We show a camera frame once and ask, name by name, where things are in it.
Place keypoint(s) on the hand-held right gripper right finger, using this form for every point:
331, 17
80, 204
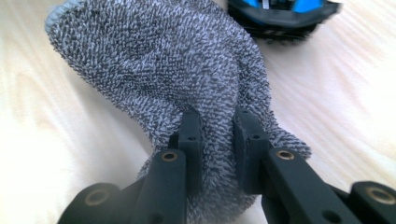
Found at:
280, 183

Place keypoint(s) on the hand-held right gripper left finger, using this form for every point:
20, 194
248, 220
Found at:
174, 180

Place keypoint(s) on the grey terry cloth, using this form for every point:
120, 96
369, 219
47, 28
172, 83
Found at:
155, 68

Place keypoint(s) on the blue toy car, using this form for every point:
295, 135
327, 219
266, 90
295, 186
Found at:
280, 21

